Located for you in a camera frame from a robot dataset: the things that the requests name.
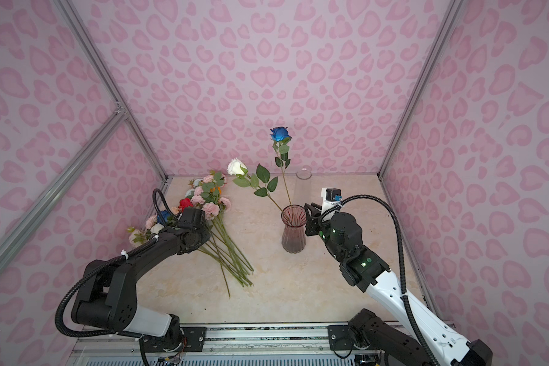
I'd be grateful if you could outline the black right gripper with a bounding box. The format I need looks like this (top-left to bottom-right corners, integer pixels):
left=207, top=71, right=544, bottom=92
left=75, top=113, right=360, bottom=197
left=302, top=202, right=349, bottom=263

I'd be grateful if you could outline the red rose stem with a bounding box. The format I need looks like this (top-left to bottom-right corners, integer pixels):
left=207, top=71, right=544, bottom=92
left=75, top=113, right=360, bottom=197
left=178, top=198, right=195, bottom=212

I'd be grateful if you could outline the pink rose spray stem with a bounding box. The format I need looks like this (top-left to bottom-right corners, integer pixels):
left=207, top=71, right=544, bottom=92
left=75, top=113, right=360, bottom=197
left=194, top=195, right=254, bottom=297

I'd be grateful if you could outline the purple ribbed glass vase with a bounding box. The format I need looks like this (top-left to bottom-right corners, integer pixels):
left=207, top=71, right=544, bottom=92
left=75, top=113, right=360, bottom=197
left=282, top=204, right=307, bottom=254

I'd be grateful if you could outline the white rose stem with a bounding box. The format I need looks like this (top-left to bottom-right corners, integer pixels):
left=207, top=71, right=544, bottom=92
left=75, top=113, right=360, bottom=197
left=227, top=158, right=283, bottom=212

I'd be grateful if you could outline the blue rose stem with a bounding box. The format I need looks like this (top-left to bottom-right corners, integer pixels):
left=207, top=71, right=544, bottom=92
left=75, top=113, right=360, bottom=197
left=270, top=126, right=292, bottom=204

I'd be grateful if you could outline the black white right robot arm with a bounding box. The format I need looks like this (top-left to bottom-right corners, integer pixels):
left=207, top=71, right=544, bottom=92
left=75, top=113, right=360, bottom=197
left=303, top=188, right=493, bottom=365

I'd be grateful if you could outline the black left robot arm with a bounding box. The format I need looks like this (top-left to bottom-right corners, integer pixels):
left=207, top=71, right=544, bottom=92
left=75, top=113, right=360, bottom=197
left=54, top=207, right=211, bottom=352

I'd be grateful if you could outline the clear glass vase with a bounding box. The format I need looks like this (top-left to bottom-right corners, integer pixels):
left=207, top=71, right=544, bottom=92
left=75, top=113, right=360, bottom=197
left=294, top=169, right=312, bottom=207

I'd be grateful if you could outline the pink orange mixed flower stem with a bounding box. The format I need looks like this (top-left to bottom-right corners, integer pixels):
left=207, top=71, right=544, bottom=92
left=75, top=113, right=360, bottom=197
left=185, top=171, right=227, bottom=207

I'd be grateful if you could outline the pale pink white flower bunch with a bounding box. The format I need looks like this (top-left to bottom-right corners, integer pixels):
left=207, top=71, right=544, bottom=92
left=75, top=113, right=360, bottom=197
left=127, top=215, right=165, bottom=248

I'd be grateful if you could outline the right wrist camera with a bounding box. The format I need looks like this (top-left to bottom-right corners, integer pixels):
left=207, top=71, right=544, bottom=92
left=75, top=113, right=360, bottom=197
left=321, top=188, right=342, bottom=221

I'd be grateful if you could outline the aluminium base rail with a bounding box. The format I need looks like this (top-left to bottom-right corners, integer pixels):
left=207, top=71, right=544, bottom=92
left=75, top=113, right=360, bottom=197
left=66, top=321, right=468, bottom=366

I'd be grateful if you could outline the aluminium frame profile left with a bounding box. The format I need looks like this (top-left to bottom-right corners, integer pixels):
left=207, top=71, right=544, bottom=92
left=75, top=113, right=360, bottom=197
left=0, top=1, right=169, bottom=275

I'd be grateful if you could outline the aluminium frame profile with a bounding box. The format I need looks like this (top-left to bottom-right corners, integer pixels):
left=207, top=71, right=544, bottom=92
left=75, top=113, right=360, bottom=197
left=378, top=0, right=468, bottom=182
left=0, top=1, right=169, bottom=275

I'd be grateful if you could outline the aluminium frame profile right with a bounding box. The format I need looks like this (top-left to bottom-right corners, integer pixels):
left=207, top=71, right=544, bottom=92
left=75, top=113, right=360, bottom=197
left=378, top=0, right=468, bottom=182

